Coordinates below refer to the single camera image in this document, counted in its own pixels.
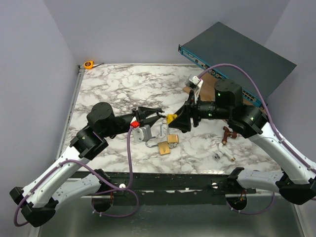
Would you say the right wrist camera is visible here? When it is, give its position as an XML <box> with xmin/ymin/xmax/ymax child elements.
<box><xmin>185</xmin><ymin>75</ymin><xmax>203</xmax><ymax>92</ymax></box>

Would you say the wooden board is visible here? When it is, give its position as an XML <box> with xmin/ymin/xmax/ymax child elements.
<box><xmin>183</xmin><ymin>74</ymin><xmax>266</xmax><ymax>114</ymax></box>

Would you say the yellow padlock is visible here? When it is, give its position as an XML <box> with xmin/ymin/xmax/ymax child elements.
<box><xmin>166</xmin><ymin>114</ymin><xmax>177</xmax><ymax>124</ymax></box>

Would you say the orange tape measure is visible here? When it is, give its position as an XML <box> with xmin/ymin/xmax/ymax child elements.
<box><xmin>83</xmin><ymin>60</ymin><xmax>104</xmax><ymax>70</ymax></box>

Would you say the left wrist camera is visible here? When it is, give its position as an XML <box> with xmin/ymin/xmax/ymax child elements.
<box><xmin>131</xmin><ymin>121</ymin><xmax>152</xmax><ymax>142</ymax></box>

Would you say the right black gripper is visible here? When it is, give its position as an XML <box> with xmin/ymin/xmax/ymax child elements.
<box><xmin>168</xmin><ymin>89</ymin><xmax>231</xmax><ymax>130</ymax></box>

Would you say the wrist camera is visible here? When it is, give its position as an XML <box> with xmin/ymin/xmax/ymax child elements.
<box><xmin>185</xmin><ymin>75</ymin><xmax>203</xmax><ymax>92</ymax></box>
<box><xmin>131</xmin><ymin>121</ymin><xmax>152</xmax><ymax>142</ymax></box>

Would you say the black mounting rail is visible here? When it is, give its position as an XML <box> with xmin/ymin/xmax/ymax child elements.
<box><xmin>81</xmin><ymin>172</ymin><xmax>257</xmax><ymax>206</ymax></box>

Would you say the open brass padlock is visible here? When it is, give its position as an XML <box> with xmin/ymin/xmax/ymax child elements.
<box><xmin>145</xmin><ymin>136</ymin><xmax>170</xmax><ymax>156</ymax></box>

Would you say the long shackle brass padlock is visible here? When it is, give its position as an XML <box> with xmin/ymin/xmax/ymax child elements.
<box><xmin>159</xmin><ymin>122</ymin><xmax>179</xmax><ymax>144</ymax></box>

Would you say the blue network switch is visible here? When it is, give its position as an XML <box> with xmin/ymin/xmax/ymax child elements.
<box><xmin>178</xmin><ymin>22</ymin><xmax>297</xmax><ymax>107</ymax></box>

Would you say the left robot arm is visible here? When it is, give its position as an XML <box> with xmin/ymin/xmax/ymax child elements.
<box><xmin>9</xmin><ymin>102</ymin><xmax>163</xmax><ymax>227</ymax></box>

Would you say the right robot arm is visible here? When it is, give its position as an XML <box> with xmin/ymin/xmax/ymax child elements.
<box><xmin>168</xmin><ymin>79</ymin><xmax>316</xmax><ymax>205</ymax></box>

